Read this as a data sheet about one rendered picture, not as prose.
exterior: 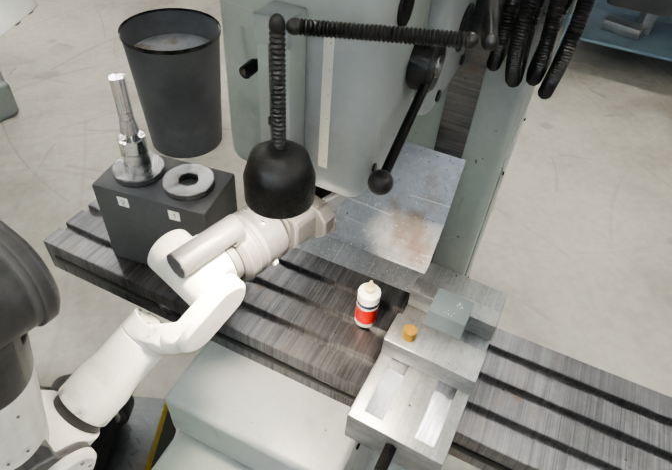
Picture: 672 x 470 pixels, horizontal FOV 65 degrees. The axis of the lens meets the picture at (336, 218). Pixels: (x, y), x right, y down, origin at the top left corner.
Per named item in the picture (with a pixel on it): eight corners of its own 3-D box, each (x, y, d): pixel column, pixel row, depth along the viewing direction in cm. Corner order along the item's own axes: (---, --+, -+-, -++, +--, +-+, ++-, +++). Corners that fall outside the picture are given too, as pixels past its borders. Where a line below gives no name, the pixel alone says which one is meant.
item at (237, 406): (332, 515, 93) (337, 489, 84) (169, 426, 102) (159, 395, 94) (424, 309, 126) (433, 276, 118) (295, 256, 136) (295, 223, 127)
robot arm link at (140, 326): (254, 290, 69) (183, 372, 67) (209, 250, 72) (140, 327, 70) (237, 278, 63) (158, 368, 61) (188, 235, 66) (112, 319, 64)
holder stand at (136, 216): (215, 285, 102) (203, 209, 88) (114, 256, 106) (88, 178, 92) (241, 243, 111) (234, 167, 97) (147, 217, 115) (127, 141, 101)
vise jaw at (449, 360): (469, 396, 81) (475, 382, 78) (380, 352, 86) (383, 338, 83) (481, 365, 85) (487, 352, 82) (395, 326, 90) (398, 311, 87)
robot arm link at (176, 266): (267, 282, 74) (202, 332, 68) (215, 237, 78) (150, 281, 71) (272, 230, 66) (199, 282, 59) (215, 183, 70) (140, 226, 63)
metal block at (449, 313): (456, 348, 85) (464, 326, 81) (421, 332, 87) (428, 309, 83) (466, 324, 89) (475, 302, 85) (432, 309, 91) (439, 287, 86)
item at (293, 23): (284, 38, 42) (284, 20, 41) (286, 30, 43) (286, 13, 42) (497, 55, 42) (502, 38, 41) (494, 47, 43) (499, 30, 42)
